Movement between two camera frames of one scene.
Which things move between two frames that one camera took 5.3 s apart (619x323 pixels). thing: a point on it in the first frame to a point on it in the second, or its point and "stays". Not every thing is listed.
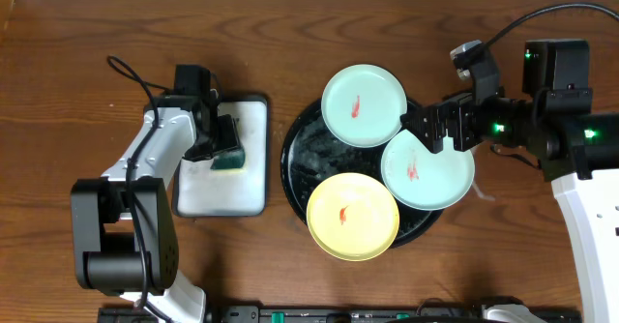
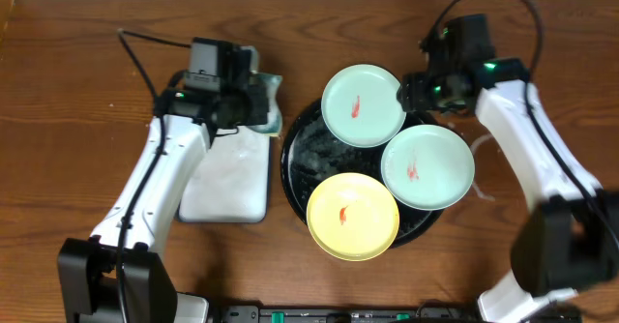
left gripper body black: (224, 135) to (258, 103)
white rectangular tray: (199, 190) stays
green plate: (425, 180) stays
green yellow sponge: (231, 160) to (274, 120)
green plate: (362, 105) stays
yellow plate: (352, 217) stays
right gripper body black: (470, 120) to (424, 95)
